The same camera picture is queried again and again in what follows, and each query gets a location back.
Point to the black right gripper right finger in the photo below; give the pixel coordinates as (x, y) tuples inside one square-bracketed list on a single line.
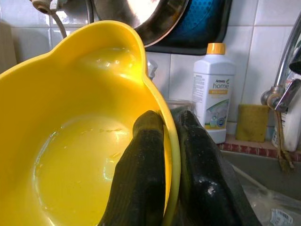
[(204, 188)]

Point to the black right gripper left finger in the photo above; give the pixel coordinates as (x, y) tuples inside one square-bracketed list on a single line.
[(141, 176)]

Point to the yellow plastic bowl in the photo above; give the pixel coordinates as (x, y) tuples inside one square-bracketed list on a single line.
[(70, 117)]

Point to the stainless steel sink basin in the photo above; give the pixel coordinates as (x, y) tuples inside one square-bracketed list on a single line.
[(258, 164)]

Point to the clear plastic bag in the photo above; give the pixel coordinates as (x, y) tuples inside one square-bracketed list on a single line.
[(277, 202)]

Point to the yellow sponge block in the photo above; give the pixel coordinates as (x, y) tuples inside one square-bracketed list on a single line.
[(251, 123)]

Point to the clear measuring jug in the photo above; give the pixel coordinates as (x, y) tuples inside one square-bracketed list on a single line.
[(178, 103)]

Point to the white detergent bottle yellow cap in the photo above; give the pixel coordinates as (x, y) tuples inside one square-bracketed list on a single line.
[(211, 94)]

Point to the chrome sink faucet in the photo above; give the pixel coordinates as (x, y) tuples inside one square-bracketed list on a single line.
[(282, 68)]

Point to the hanging steel pan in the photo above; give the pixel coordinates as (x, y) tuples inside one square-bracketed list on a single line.
[(141, 18)]

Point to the cream wall tap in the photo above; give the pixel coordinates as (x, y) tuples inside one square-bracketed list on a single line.
[(44, 4)]

